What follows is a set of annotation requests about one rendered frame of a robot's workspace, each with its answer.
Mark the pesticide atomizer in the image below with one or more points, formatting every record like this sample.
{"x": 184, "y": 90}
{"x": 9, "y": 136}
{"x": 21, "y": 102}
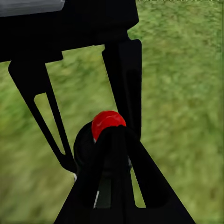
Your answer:
{"x": 83, "y": 146}

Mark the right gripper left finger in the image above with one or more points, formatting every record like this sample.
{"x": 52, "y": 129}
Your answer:
{"x": 78, "y": 207}

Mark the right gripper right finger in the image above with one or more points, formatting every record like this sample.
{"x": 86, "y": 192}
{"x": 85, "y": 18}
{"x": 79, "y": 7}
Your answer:
{"x": 162, "y": 204}

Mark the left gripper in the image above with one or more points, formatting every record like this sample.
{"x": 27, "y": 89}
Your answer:
{"x": 31, "y": 41}

